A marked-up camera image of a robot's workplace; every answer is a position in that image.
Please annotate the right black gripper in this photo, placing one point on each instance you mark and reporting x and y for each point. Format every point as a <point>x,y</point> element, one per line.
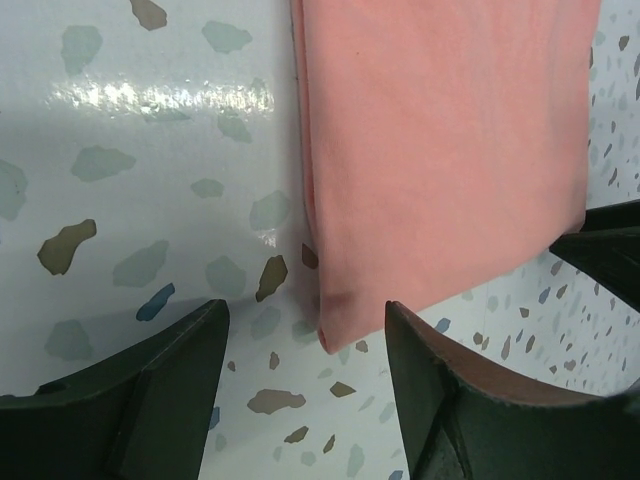
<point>607,249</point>

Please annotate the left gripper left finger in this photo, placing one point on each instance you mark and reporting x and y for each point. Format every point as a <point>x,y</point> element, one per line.
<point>143,413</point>

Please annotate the pink t shirt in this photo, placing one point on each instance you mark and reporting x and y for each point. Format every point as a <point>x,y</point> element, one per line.
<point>444,144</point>

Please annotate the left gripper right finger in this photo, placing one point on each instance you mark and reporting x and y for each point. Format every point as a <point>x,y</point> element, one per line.
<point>463,416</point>

